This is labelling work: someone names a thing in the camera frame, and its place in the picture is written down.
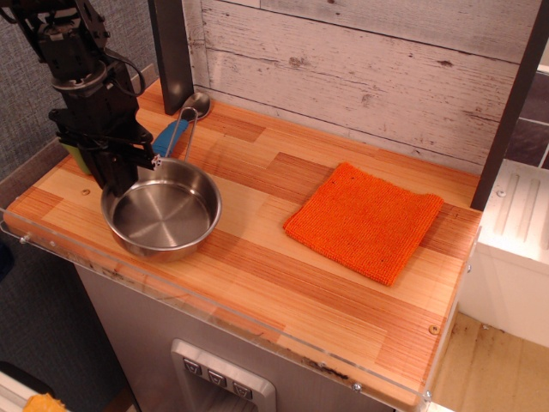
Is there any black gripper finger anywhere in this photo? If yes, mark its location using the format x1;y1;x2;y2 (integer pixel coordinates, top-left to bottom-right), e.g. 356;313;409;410
83;149;138;197
135;148;162;170

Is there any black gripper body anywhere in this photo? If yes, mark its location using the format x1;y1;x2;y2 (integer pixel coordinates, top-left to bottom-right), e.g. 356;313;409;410
49;83;153;165

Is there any stainless steel pot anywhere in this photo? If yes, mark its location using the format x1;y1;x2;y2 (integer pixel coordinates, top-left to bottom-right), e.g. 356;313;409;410
101;118;222;262

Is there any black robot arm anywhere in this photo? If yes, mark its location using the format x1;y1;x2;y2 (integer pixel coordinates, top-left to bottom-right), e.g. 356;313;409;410
1;1;159;197

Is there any green toy bell pepper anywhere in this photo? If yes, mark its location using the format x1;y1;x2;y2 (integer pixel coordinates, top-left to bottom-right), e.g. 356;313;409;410
62;143;91;175

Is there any clear acrylic edge guard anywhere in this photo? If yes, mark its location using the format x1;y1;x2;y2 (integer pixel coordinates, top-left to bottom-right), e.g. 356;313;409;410
5;197;480;411

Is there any grey toy fridge cabinet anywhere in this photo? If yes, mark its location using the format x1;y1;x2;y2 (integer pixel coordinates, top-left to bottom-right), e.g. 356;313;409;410
76;266;389;411

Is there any silver dispenser panel with buttons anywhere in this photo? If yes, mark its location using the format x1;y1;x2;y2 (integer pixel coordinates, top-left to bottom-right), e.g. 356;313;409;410
171;339;277;411

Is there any orange knitted cloth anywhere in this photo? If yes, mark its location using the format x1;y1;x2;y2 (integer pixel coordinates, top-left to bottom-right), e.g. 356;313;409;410
283;163;444;286

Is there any yellow orange object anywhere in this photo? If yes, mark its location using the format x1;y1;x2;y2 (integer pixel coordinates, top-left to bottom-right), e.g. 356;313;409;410
22;393;67;412

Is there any white toy sink unit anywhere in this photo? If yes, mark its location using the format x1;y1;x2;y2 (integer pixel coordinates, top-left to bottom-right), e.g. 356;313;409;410
458;161;548;346

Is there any blue handled metal spoon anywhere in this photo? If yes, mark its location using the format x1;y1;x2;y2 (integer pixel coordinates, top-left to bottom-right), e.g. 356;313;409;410
153;92;211;157

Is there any dark grey left post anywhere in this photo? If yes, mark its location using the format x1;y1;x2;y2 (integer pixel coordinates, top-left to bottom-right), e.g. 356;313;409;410
148;0;194;115

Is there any dark grey post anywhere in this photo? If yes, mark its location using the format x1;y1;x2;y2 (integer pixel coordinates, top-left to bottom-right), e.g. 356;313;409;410
148;0;194;115
470;0;548;211

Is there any dark grey right post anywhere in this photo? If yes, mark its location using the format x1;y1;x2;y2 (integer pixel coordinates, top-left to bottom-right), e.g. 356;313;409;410
470;0;548;211

